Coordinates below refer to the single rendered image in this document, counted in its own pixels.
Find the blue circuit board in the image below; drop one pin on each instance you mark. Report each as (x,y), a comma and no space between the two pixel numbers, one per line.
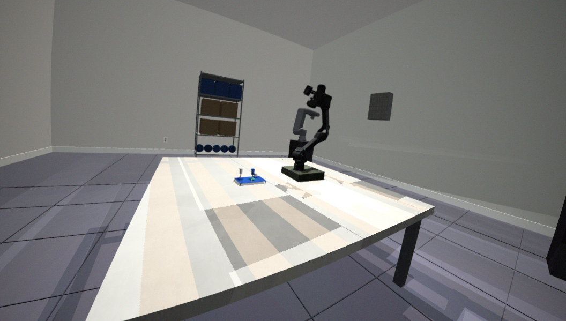
(253,179)

